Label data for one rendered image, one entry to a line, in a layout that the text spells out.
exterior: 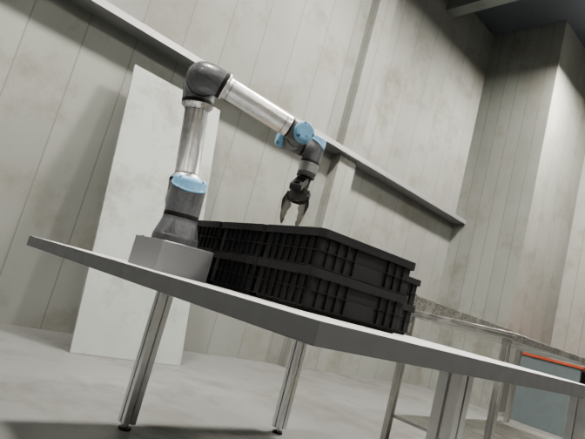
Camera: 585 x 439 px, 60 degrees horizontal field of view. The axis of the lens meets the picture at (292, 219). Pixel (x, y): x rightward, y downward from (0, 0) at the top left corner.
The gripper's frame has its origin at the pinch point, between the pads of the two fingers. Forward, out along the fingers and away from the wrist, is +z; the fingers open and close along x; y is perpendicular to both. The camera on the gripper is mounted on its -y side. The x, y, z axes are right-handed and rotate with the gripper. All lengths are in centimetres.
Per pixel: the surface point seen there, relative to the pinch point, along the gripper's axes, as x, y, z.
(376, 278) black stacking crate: -37, -34, 13
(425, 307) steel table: -73, 157, 7
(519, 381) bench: -78, -47, 28
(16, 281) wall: 218, 166, 83
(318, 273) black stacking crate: -22, -50, 18
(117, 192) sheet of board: 167, 167, -5
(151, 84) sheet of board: 186, 190, -102
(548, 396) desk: -276, 496, 47
